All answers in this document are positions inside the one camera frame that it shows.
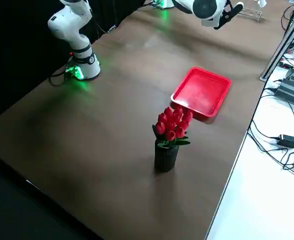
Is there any black power adapter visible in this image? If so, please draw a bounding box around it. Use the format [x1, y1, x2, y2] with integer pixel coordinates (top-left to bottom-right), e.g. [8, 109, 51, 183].
[276, 134, 294, 148]

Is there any black ribbed vase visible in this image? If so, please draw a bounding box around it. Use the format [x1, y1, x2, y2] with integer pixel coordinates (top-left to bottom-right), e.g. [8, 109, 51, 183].
[154, 139, 180, 173]

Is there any white wire cup rack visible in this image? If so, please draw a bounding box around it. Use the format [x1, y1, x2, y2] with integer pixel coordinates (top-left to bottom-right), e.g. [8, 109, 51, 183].
[239, 0, 265, 21]

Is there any red tulip bouquet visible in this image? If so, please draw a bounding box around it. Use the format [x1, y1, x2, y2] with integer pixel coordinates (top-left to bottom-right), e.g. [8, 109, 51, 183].
[151, 106, 194, 149]

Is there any aluminium profile post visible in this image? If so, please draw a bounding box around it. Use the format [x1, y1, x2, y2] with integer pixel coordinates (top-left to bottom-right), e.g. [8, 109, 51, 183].
[259, 0, 294, 81]

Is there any red plastic tray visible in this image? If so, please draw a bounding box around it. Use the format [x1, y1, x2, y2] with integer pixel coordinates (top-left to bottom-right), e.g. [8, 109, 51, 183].
[170, 66, 232, 118]

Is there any black cable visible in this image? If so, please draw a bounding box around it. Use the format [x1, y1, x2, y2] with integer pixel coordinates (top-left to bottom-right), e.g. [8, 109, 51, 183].
[48, 66, 72, 87]

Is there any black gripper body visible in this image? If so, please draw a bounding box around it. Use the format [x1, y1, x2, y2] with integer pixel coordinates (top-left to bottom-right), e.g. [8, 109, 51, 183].
[213, 14, 229, 31]

